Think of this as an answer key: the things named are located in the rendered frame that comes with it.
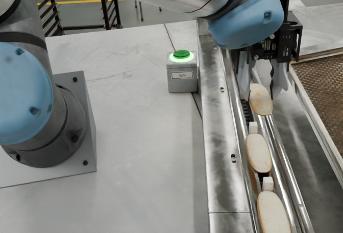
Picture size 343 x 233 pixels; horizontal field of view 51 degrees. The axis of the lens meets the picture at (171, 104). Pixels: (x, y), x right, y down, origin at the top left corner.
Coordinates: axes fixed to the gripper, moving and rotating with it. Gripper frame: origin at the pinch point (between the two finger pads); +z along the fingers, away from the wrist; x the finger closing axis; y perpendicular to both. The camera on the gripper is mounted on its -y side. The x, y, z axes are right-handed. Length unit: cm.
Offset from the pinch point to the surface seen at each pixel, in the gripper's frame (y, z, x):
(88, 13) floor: -348, 95, -127
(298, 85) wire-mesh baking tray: -9.6, 4.9, 9.4
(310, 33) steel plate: -53, 12, 25
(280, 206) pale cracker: 17.9, 7.9, 0.2
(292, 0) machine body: -88, 13, 28
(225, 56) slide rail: -33.0, 9.0, -2.4
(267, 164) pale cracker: 9.1, 8.1, 0.2
